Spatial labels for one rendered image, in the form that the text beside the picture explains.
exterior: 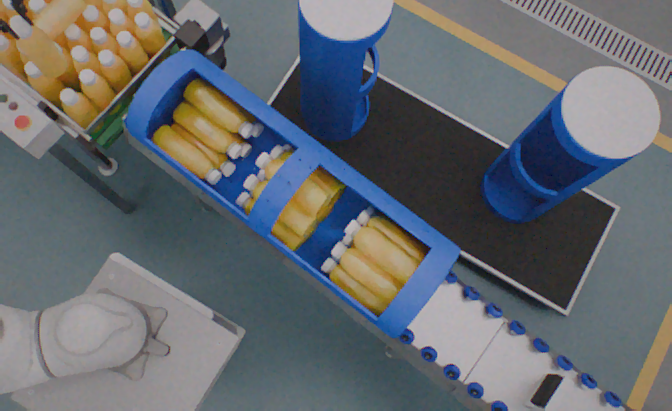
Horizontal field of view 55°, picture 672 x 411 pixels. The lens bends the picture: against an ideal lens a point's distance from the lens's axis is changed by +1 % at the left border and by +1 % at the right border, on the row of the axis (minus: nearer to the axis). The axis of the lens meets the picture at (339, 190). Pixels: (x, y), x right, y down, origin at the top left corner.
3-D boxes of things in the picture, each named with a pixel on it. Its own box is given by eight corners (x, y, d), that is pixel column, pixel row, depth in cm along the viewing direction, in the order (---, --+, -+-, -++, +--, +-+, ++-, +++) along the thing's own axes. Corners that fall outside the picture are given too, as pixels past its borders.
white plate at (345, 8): (313, 48, 185) (313, 50, 186) (405, 26, 188) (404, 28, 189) (288, -35, 191) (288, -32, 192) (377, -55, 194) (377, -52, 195)
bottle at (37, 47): (44, 82, 167) (11, 47, 149) (36, 58, 169) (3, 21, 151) (71, 73, 168) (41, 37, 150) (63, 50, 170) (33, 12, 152)
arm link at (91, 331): (153, 358, 152) (128, 357, 131) (74, 378, 150) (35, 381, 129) (141, 290, 156) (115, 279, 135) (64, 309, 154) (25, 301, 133)
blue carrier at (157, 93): (385, 345, 172) (406, 333, 145) (137, 151, 182) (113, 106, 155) (444, 262, 180) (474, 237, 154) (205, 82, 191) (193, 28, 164)
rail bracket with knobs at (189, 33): (192, 68, 196) (186, 52, 186) (174, 54, 197) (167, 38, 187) (213, 45, 198) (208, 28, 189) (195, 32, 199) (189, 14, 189)
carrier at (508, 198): (500, 145, 274) (468, 200, 267) (587, 49, 190) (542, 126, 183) (560, 180, 272) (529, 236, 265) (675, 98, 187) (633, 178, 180)
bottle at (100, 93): (105, 89, 193) (83, 61, 175) (125, 99, 192) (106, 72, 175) (92, 109, 191) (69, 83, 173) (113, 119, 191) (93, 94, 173)
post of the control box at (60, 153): (126, 214, 275) (25, 134, 178) (118, 208, 275) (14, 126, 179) (132, 207, 276) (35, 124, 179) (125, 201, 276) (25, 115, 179)
